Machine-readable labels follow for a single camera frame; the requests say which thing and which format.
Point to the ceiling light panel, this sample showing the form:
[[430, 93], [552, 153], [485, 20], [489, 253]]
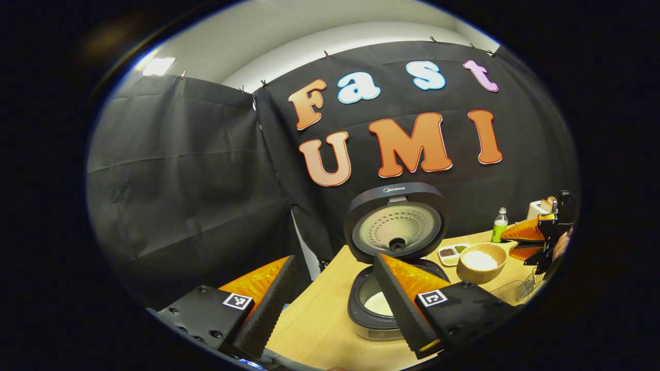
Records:
[[157, 66]]

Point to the silver black rice cooker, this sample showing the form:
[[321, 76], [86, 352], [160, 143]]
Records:
[[397, 226]]

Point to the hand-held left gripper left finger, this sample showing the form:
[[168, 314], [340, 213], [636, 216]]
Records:
[[270, 309]]

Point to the white toaster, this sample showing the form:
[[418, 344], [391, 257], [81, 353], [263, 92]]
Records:
[[536, 210]]

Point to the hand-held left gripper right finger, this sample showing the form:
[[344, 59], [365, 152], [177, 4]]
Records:
[[399, 309]]

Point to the wooden spoon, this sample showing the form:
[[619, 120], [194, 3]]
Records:
[[477, 273]]

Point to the bread slice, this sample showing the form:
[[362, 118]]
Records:
[[550, 201]]

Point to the white divided bean dish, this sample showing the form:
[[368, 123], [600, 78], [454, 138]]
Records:
[[449, 253]]

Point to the green label bottle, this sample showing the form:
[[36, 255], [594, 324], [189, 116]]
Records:
[[499, 226]]

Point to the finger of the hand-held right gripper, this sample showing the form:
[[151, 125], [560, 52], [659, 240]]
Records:
[[526, 252], [526, 231]]

